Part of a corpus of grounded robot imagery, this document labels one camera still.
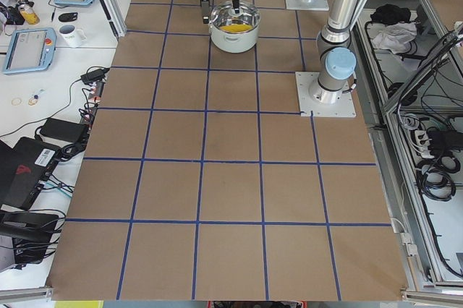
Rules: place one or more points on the yellow corn cob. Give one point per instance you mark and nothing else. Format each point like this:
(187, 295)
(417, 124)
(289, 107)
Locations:
(236, 28)

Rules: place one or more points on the pale green electric pot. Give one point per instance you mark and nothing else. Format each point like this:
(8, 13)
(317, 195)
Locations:
(233, 43)

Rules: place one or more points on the white mug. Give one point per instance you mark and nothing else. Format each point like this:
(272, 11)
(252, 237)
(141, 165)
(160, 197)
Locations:
(74, 37)

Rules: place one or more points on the black computer mouse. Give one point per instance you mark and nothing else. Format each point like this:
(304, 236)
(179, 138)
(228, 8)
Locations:
(68, 17)

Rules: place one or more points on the black cloth pile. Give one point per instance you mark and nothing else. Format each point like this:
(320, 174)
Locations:
(390, 14)

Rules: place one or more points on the yellow drink can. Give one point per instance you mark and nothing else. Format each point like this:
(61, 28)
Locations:
(28, 14)

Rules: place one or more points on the blue teach pendant near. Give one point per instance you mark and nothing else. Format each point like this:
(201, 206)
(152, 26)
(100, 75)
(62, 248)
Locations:
(30, 50)

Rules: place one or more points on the black power adapter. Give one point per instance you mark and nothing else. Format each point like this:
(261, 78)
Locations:
(63, 130)

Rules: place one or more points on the black laptop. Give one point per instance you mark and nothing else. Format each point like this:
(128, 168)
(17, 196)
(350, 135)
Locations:
(24, 169)

